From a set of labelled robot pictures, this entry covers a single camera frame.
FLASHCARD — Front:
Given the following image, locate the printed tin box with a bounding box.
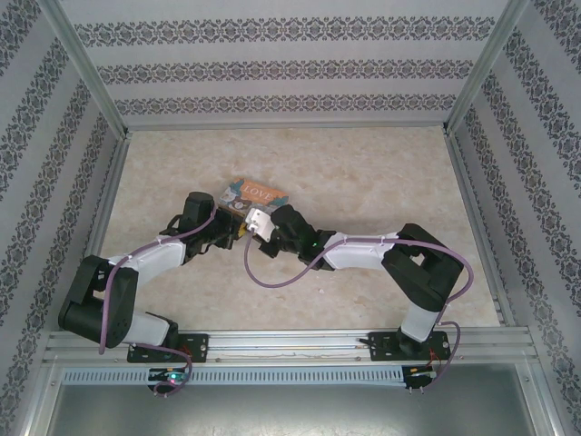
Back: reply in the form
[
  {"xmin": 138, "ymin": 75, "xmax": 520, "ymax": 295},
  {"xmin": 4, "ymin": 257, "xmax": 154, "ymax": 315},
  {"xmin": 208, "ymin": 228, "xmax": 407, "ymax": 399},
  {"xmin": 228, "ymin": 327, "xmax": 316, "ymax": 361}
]
[{"xmin": 216, "ymin": 177, "xmax": 291, "ymax": 215}]

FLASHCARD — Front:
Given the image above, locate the left controller board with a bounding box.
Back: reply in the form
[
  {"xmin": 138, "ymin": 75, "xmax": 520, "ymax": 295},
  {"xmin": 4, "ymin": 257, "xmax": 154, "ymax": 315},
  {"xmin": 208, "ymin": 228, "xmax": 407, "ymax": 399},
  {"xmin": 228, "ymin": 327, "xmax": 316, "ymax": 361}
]
[{"xmin": 147, "ymin": 367, "xmax": 190, "ymax": 383}]

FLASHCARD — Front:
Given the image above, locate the controller board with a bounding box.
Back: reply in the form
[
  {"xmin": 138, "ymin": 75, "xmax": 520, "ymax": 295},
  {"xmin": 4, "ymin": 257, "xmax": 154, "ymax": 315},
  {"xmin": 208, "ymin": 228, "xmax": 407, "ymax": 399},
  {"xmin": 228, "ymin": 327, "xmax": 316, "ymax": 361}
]
[
  {"xmin": 147, "ymin": 367, "xmax": 190, "ymax": 383},
  {"xmin": 405, "ymin": 364, "xmax": 438, "ymax": 391}
]

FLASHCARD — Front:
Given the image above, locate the right controller board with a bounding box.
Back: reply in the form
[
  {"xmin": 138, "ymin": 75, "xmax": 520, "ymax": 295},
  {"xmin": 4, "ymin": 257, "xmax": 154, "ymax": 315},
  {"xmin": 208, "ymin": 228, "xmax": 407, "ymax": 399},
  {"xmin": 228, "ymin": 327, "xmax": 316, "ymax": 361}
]
[{"xmin": 405, "ymin": 364, "xmax": 438, "ymax": 391}]

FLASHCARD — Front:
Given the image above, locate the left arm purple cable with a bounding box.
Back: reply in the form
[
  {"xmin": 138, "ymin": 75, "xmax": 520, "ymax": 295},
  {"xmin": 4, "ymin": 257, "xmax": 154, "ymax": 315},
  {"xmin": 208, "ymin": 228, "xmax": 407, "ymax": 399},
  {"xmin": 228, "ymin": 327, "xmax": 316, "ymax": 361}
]
[{"xmin": 98, "ymin": 206, "xmax": 220, "ymax": 400}]

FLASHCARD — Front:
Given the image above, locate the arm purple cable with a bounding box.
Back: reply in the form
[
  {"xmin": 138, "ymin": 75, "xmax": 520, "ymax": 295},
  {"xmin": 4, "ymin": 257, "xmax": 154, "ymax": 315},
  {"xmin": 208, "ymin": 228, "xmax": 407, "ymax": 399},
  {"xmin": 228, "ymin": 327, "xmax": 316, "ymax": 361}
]
[
  {"xmin": 98, "ymin": 206, "xmax": 220, "ymax": 400},
  {"xmin": 243, "ymin": 233, "xmax": 475, "ymax": 392}
]

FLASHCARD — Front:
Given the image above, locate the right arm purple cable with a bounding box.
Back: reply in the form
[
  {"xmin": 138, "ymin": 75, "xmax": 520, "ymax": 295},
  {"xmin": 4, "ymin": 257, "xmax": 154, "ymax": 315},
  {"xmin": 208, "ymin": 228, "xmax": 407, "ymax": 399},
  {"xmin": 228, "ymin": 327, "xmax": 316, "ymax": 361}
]
[{"xmin": 243, "ymin": 233, "xmax": 475, "ymax": 392}]

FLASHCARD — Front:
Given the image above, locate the aluminium side rail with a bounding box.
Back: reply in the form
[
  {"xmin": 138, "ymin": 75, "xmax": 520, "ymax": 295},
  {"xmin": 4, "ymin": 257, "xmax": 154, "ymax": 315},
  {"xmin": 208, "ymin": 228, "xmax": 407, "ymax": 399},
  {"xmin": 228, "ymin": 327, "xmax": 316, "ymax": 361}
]
[
  {"xmin": 443, "ymin": 127, "xmax": 518, "ymax": 327},
  {"xmin": 77, "ymin": 130, "xmax": 133, "ymax": 276}
]

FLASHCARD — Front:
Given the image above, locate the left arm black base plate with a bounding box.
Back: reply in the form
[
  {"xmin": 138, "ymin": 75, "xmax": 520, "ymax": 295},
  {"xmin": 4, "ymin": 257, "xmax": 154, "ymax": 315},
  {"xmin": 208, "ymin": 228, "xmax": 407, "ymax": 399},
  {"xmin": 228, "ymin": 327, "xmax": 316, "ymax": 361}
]
[{"xmin": 125, "ymin": 332, "xmax": 211, "ymax": 365}]

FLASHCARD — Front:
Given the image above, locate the aluminium mounting rail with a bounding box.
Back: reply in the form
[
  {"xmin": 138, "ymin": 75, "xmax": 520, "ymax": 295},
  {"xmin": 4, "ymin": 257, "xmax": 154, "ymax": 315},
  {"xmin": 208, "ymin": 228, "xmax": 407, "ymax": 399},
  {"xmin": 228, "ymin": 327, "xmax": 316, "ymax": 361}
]
[{"xmin": 42, "ymin": 325, "xmax": 533, "ymax": 365}]

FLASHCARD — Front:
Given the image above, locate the slotted grey cable duct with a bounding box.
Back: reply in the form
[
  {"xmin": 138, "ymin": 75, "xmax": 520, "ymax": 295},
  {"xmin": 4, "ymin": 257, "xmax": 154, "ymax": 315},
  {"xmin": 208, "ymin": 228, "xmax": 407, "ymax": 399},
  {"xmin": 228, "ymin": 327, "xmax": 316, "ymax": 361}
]
[{"xmin": 61, "ymin": 365, "xmax": 406, "ymax": 388}]

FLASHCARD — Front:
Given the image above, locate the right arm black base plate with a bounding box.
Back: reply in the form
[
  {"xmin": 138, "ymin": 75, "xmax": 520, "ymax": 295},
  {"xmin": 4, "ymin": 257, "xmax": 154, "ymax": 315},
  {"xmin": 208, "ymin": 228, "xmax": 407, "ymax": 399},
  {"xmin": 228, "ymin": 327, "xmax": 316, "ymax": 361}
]
[{"xmin": 369, "ymin": 331, "xmax": 451, "ymax": 363}]

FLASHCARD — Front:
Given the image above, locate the aluminium frame post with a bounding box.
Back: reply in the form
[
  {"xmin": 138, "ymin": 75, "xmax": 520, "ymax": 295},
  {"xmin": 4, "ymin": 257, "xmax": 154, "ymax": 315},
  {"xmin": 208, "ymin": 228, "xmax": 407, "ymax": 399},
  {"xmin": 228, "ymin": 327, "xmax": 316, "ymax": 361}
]
[
  {"xmin": 37, "ymin": 0, "xmax": 131, "ymax": 141},
  {"xmin": 444, "ymin": 0, "xmax": 532, "ymax": 134}
]

